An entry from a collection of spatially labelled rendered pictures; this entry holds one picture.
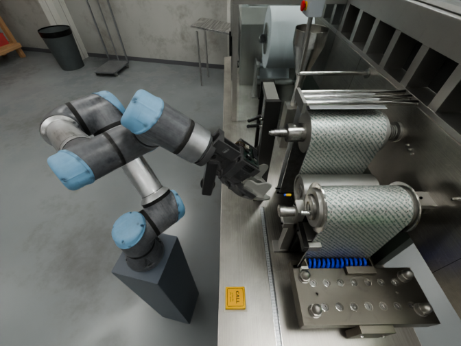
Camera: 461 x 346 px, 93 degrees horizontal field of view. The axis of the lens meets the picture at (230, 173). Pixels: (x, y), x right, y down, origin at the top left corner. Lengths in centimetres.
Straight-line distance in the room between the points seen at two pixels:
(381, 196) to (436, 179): 17
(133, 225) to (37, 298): 156
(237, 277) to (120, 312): 120
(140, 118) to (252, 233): 75
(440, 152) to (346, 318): 54
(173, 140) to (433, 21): 81
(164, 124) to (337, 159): 61
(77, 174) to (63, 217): 215
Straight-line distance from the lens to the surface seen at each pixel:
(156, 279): 98
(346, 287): 88
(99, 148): 48
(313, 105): 74
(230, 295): 90
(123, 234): 83
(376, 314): 89
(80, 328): 207
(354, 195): 69
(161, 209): 84
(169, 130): 40
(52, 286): 230
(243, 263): 96
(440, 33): 92
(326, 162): 83
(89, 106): 84
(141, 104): 40
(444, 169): 82
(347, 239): 79
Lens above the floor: 180
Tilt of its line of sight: 47 degrees down
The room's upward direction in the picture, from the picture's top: straight up
